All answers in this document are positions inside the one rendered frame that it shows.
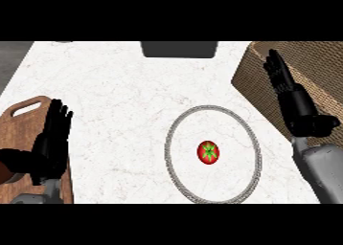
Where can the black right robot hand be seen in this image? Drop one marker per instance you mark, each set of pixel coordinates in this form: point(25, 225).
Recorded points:
point(299, 105)

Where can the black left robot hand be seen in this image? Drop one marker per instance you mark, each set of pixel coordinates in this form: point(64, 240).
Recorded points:
point(51, 140)

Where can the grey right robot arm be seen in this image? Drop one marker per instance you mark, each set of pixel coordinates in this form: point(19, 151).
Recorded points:
point(326, 173)

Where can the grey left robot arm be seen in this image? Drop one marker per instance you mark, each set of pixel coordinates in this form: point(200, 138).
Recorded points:
point(41, 194)

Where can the brown wicker basket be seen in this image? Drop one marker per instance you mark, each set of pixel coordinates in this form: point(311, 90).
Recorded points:
point(321, 70)

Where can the red tomato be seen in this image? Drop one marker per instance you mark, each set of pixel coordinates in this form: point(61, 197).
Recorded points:
point(208, 152)

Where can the brown wooden cutting board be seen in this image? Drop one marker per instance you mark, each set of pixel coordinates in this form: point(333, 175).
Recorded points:
point(14, 134)

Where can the dark grey appliance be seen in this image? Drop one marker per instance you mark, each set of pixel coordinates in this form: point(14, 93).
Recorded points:
point(179, 48)

